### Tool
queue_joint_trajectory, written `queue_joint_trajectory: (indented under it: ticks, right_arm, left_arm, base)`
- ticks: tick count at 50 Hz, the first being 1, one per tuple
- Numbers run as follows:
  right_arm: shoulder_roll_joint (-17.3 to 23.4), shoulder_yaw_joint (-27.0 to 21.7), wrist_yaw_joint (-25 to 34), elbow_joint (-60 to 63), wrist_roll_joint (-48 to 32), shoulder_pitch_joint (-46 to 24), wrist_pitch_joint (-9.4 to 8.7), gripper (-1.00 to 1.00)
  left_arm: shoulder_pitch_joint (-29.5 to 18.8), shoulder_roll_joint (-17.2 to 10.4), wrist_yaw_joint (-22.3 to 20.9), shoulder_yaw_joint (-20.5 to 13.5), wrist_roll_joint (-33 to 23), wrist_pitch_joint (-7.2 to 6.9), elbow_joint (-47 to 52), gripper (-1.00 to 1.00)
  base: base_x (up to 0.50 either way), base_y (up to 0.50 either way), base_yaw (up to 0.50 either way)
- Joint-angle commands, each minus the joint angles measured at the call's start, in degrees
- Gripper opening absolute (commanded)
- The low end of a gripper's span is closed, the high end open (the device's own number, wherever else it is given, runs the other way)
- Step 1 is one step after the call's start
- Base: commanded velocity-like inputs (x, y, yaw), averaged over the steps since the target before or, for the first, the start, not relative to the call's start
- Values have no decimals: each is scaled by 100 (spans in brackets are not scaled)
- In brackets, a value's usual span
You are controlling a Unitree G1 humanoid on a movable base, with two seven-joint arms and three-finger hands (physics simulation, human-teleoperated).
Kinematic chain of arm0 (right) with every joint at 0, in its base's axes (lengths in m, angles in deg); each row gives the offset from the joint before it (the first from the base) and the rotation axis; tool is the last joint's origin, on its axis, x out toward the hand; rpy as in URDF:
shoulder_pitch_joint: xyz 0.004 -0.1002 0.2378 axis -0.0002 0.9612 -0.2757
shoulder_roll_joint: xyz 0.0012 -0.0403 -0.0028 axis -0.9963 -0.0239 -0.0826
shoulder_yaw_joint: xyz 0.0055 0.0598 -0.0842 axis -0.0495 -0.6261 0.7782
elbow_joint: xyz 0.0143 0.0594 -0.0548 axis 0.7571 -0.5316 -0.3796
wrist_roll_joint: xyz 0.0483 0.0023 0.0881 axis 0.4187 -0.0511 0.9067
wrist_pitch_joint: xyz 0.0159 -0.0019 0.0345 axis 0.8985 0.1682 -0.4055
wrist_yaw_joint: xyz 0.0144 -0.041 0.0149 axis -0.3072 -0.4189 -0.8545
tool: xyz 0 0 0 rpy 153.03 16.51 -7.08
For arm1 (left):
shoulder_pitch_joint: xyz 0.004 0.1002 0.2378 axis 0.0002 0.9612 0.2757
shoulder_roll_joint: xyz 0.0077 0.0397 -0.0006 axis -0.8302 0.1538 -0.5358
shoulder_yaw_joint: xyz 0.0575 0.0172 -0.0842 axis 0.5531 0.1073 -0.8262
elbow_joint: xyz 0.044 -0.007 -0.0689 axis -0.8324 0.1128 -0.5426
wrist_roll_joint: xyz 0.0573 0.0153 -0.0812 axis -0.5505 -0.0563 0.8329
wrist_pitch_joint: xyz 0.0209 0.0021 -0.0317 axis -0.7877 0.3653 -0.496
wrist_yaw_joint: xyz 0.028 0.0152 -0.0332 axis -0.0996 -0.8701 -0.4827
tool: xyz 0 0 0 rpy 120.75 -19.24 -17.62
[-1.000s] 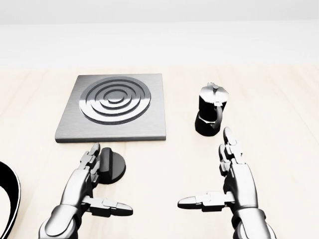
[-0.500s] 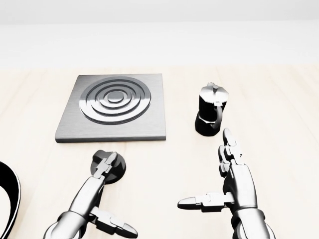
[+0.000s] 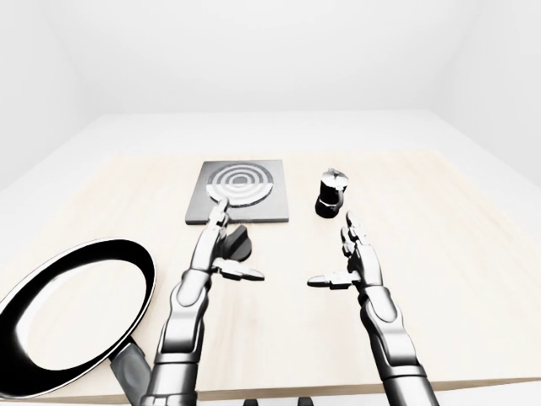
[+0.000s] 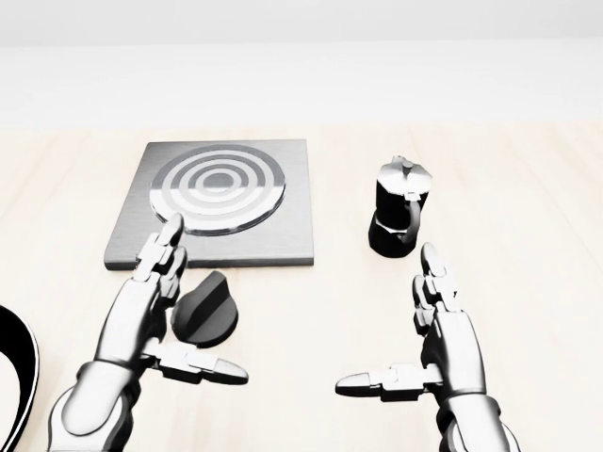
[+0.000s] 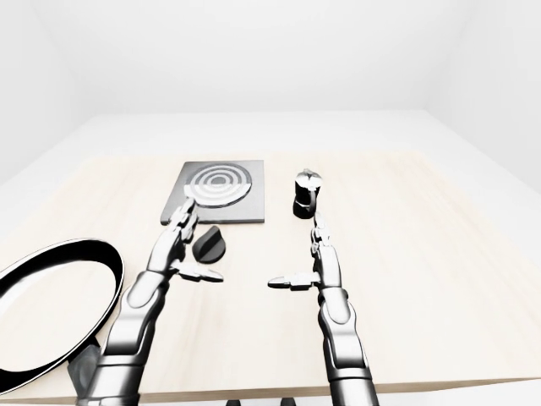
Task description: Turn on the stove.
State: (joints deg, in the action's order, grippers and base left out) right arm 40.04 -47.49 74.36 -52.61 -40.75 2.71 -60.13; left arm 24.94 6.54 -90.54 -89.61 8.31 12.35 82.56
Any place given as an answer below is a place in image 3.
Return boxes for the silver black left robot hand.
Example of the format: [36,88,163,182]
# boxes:
[188,198,266,283]

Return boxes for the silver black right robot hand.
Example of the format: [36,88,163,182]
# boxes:
[307,211,385,292]

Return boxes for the round black stove knob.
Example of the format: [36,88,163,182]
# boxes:
[220,224,254,261]

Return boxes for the flat dark stove plate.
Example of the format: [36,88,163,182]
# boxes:
[184,159,291,226]

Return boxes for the black silver moka pot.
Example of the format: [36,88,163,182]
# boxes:
[314,167,348,219]

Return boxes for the black frying pan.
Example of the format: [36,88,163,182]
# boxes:
[0,238,156,406]

